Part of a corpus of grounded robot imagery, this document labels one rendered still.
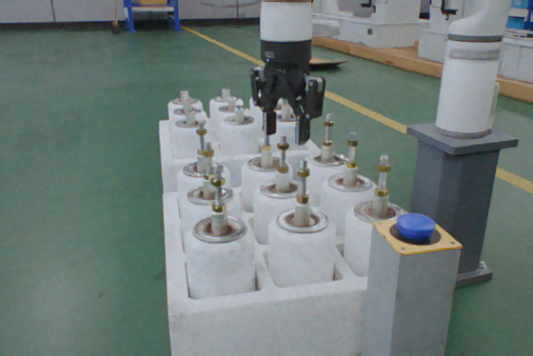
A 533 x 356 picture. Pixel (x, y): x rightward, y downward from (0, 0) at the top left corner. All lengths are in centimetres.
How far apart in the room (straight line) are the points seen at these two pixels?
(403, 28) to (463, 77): 320
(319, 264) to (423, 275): 19
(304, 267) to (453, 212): 39
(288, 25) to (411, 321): 41
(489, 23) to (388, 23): 314
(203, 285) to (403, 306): 27
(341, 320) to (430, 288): 19
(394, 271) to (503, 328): 48
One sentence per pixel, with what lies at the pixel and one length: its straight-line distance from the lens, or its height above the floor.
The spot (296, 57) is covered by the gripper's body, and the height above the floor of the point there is 47.
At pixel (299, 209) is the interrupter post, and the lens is 68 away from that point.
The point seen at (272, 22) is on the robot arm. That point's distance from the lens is 70.
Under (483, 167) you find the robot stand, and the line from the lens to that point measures 98.
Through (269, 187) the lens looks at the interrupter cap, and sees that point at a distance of 80.
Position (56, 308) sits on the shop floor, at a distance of 102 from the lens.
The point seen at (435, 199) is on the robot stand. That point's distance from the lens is 98.
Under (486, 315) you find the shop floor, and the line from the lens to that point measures 101.
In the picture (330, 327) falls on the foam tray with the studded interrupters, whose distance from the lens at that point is 71.
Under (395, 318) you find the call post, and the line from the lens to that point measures 56.
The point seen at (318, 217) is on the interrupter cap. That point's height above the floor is 25.
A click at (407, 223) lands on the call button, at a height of 33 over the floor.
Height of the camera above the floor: 57
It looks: 22 degrees down
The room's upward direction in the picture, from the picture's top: straight up
